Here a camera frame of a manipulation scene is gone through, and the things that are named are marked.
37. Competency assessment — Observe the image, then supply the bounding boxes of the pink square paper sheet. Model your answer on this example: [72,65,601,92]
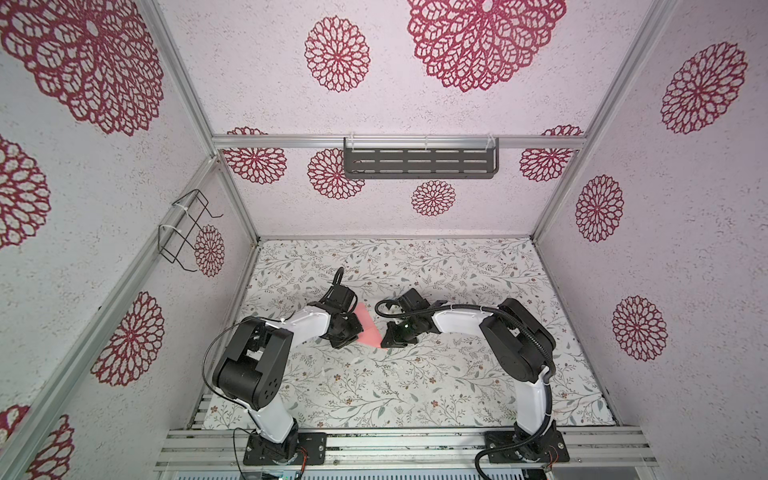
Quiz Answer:
[354,302,383,348]

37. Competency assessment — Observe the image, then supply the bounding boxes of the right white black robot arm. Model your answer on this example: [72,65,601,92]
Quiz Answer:
[374,289,556,437]

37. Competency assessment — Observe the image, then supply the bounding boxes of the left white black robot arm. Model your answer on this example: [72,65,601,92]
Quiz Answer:
[212,296,363,445]

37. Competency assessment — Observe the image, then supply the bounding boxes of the right wrist camera with cable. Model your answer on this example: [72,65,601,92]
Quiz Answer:
[374,288,447,319]

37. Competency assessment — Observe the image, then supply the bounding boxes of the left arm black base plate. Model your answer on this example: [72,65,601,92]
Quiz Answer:
[243,432,328,467]

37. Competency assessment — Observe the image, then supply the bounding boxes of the dark grey slotted wall shelf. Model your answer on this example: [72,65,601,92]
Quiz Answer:
[342,138,499,180]

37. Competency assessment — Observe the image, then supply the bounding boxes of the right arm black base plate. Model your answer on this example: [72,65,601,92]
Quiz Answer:
[484,428,570,464]

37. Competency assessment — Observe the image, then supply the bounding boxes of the aluminium front rail base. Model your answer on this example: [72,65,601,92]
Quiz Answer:
[152,426,659,473]

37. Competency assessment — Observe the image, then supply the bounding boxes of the black wire wall rack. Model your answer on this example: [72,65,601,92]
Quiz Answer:
[156,189,226,278]

